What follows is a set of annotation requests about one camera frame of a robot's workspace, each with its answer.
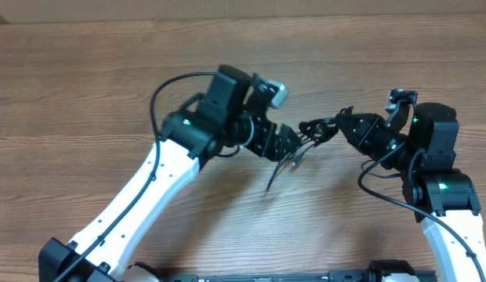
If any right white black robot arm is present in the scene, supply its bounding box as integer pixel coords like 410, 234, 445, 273
334, 103, 486, 281

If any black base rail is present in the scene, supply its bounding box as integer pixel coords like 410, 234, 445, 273
125, 258, 438, 282

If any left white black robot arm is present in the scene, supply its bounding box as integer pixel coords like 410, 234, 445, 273
38, 65, 301, 281

